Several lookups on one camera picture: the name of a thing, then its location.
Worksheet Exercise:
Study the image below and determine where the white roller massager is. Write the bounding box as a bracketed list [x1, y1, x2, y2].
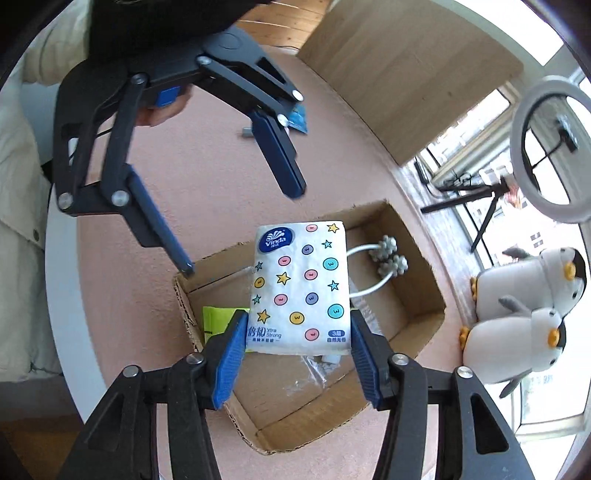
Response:
[346, 235, 409, 300]

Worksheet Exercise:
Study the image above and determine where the white ring light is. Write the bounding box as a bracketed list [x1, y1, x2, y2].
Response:
[510, 76, 591, 224]

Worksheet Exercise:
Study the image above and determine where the blue cartoon packet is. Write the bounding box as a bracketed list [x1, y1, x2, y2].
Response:
[287, 104, 308, 136]

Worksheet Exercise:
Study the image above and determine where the large wooden board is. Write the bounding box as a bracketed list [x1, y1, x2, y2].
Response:
[296, 0, 525, 167]

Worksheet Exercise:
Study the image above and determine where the star dotted tissue pack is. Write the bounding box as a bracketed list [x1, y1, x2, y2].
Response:
[245, 220, 352, 357]

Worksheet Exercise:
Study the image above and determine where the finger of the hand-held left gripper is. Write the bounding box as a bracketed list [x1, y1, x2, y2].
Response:
[198, 44, 308, 200]
[53, 62, 195, 278]

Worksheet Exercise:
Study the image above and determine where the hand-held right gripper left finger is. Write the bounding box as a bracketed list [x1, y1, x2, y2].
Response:
[69, 310, 250, 480]

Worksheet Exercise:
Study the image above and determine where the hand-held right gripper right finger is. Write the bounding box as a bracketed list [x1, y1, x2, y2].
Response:
[351, 310, 532, 480]

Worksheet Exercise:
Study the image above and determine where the person's left hand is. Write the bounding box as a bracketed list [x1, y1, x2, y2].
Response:
[136, 85, 195, 127]

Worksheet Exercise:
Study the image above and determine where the large grey penguin plush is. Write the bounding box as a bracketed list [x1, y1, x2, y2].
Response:
[470, 246, 591, 321]

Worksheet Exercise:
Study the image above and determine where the green tube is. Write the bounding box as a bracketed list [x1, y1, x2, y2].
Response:
[202, 305, 237, 346]

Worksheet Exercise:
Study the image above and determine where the cardboard box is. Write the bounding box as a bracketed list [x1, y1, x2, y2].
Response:
[174, 199, 447, 455]

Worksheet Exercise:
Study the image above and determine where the black webcam on gooseneck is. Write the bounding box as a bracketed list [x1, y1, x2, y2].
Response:
[556, 115, 580, 151]

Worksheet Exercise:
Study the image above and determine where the cream jacket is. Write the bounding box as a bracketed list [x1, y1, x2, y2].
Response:
[0, 83, 65, 384]

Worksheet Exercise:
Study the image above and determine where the black tripod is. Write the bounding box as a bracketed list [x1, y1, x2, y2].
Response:
[421, 182, 511, 252]

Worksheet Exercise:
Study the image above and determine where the small grey penguin plush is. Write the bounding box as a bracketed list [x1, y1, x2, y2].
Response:
[459, 307, 568, 398]

